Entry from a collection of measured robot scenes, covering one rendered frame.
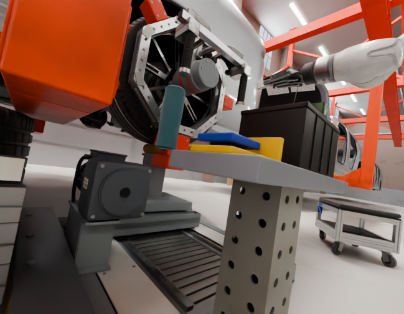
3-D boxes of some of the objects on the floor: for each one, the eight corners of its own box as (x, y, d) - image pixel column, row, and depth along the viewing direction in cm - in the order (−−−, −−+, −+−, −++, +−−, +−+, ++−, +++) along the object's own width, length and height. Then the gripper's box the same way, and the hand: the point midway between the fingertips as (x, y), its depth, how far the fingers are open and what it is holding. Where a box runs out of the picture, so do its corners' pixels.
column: (232, 366, 43) (259, 180, 45) (274, 412, 36) (304, 187, 38) (200, 396, 36) (233, 176, 39) (244, 461, 29) (282, 185, 31)
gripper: (309, 73, 64) (248, 88, 82) (321, 89, 73) (264, 99, 90) (312, 52, 64) (251, 71, 82) (324, 70, 73) (266, 83, 91)
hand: (264, 84), depth 84 cm, fingers closed
